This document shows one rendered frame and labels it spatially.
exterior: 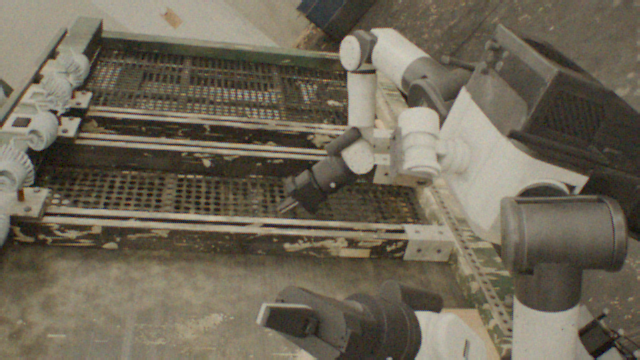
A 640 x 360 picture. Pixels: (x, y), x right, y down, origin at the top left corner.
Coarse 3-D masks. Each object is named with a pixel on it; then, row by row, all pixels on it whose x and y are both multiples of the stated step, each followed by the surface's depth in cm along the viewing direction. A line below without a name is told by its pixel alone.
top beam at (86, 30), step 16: (80, 16) 229; (80, 32) 214; (96, 32) 220; (64, 48) 199; (80, 48) 201; (96, 48) 223; (48, 64) 186; (32, 96) 166; (16, 112) 156; (32, 112) 158; (0, 144) 142; (16, 144) 143; (0, 160) 136; (32, 160) 147
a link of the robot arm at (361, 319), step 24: (288, 288) 63; (336, 312) 57; (360, 312) 61; (384, 312) 62; (288, 336) 61; (312, 336) 58; (336, 336) 56; (360, 336) 56; (384, 336) 61; (408, 336) 64
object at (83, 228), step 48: (0, 192) 124; (48, 240) 127; (96, 240) 129; (144, 240) 130; (192, 240) 132; (240, 240) 134; (288, 240) 136; (336, 240) 138; (384, 240) 140; (432, 240) 142
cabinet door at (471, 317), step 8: (440, 312) 128; (448, 312) 129; (456, 312) 129; (464, 312) 129; (472, 312) 130; (464, 320) 127; (472, 320) 128; (480, 320) 128; (472, 328) 125; (480, 328) 126; (480, 336) 124; (488, 336) 124; (488, 344) 122; (488, 352) 120; (496, 352) 120
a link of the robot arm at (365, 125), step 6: (348, 120) 139; (354, 120) 137; (360, 120) 136; (366, 120) 137; (372, 120) 138; (348, 126) 142; (360, 126) 137; (366, 126) 137; (372, 126) 142; (366, 132) 144; (372, 132) 144; (366, 138) 145; (372, 138) 145; (372, 144) 145
